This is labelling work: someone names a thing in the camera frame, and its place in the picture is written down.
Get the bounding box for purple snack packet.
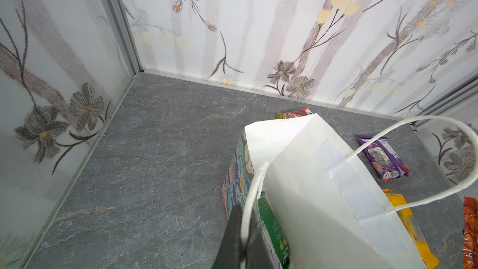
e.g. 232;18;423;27
363;137;412;182

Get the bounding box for orange corn chips bag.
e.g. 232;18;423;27
463;196;478;269

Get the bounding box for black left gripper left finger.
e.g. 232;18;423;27
212;205;246;269

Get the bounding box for yellow mango snack bag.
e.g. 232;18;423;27
383;189;439;269

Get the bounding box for green snack bag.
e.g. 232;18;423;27
257;192;291;269

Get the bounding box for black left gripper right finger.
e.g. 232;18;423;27
244;212;274;269

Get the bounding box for white floral paper bag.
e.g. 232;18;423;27
224;114;478;269

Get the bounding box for Fox's candy bag top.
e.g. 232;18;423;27
277;107;312;119

